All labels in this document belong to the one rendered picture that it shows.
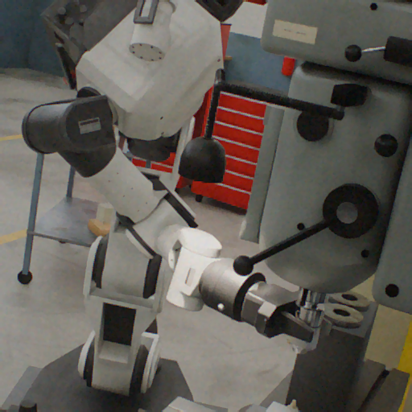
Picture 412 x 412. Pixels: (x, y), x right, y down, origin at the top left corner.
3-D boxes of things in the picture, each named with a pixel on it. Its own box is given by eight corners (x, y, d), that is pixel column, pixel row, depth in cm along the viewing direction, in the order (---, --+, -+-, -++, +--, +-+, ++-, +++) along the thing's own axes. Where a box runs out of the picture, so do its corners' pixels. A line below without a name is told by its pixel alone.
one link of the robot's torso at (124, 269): (96, 278, 202) (128, 100, 194) (162, 292, 202) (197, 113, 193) (83, 294, 187) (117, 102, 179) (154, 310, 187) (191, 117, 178)
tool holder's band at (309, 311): (298, 300, 123) (299, 294, 123) (327, 309, 121) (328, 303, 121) (290, 310, 119) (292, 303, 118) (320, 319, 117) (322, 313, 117)
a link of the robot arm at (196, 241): (190, 238, 129) (176, 220, 142) (174, 289, 131) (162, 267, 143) (226, 248, 131) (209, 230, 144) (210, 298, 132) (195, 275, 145)
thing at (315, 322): (290, 334, 124) (298, 300, 123) (319, 343, 123) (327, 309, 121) (282, 344, 120) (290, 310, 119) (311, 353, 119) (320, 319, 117)
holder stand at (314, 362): (284, 403, 157) (306, 313, 152) (306, 362, 177) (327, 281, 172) (342, 422, 154) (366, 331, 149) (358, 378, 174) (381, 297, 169)
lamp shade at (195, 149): (179, 166, 125) (185, 129, 124) (223, 175, 125) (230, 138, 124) (176, 177, 118) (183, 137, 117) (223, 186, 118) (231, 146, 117)
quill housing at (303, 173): (236, 277, 113) (282, 55, 104) (284, 247, 131) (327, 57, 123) (362, 320, 106) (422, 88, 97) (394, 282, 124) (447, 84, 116)
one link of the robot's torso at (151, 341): (90, 356, 229) (96, 315, 226) (157, 370, 228) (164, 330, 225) (73, 389, 209) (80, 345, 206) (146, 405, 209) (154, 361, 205)
